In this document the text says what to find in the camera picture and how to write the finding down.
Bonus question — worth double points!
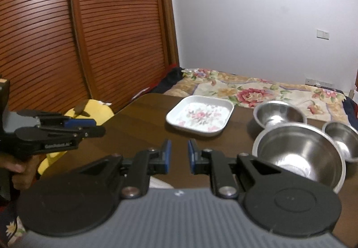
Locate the floral white tray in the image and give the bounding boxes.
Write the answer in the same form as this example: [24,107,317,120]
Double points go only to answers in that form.
[166,95,234,137]

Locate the large steel bowl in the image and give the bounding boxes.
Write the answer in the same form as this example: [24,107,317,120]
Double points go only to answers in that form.
[252,122,346,193]

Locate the small steel bowl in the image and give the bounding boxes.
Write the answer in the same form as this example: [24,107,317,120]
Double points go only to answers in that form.
[322,121,358,162]

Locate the person left hand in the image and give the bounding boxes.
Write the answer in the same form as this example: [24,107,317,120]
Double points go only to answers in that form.
[1,154,42,190]

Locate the black cloth on bed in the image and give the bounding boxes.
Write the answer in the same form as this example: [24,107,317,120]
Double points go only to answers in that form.
[151,67,183,94]

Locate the brown louvered wardrobe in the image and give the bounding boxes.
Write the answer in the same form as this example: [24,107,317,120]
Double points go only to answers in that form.
[1,0,179,112]

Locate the floral bed quilt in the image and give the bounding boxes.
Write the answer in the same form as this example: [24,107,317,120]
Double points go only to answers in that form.
[165,68,350,124]

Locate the dark blue bed sheet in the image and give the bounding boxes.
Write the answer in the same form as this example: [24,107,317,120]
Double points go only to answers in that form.
[343,96,358,130]

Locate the wall socket strip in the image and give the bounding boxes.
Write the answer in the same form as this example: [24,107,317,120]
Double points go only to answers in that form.
[305,78,334,89]

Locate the white wall switch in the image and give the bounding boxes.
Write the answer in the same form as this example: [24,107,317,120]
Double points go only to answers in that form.
[317,29,330,40]

